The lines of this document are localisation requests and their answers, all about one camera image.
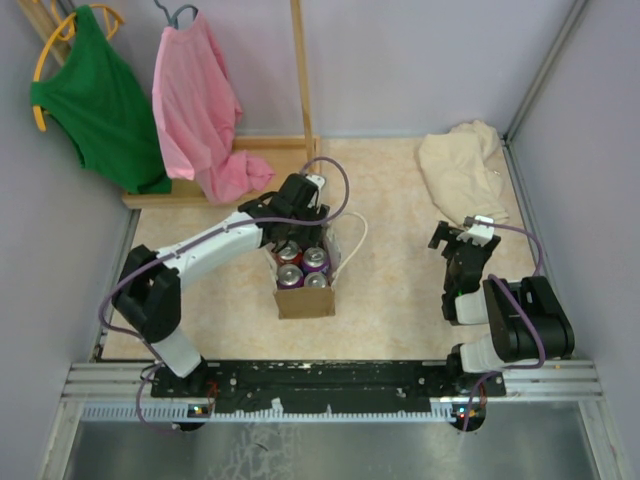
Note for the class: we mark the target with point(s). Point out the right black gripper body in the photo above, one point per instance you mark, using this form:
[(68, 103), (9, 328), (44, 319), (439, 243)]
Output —
[(451, 250)]

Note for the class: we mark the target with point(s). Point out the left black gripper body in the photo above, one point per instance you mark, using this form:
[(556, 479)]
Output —
[(306, 234)]

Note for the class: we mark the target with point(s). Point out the red soda can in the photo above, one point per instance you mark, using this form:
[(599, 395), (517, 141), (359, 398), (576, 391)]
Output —
[(289, 253)]

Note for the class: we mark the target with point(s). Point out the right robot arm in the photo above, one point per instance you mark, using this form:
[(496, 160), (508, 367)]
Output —
[(527, 324)]

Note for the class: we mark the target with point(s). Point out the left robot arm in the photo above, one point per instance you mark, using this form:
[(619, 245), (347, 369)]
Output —
[(149, 292)]

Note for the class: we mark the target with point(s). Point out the wooden clothes rack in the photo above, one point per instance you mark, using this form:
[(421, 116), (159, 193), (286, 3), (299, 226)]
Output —
[(284, 152)]

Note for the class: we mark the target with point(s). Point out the purple can middle right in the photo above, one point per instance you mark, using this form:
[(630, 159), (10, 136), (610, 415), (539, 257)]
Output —
[(315, 259)]

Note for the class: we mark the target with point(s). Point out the cream folded cloth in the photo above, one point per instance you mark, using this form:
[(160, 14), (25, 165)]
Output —
[(454, 167)]

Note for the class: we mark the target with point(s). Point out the purple can front left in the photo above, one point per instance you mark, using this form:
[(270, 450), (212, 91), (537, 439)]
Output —
[(289, 276)]

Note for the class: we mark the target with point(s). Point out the pink shirt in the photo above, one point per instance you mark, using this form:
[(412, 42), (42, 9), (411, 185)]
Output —
[(196, 112)]

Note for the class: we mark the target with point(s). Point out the grey clothes hanger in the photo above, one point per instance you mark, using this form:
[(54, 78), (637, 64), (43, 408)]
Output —
[(172, 18)]

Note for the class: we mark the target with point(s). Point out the green tank top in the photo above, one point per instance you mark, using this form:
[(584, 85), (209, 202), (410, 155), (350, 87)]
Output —
[(96, 99)]

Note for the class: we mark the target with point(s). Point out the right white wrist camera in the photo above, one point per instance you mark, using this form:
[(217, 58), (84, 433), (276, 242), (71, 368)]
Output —
[(478, 230)]

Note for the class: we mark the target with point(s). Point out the canvas bag with white handles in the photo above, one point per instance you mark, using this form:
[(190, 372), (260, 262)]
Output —
[(311, 302)]

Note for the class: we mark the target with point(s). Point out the aluminium rail frame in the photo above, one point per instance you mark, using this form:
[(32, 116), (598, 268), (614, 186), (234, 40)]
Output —
[(557, 380)]

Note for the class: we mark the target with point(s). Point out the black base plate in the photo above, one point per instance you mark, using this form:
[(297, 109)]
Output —
[(315, 387)]

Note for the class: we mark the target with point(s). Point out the metal corner post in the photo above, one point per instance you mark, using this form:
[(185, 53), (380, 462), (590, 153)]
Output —
[(543, 74)]

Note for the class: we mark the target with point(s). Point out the white cable duct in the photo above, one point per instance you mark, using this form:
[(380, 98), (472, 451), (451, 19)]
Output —
[(189, 412)]

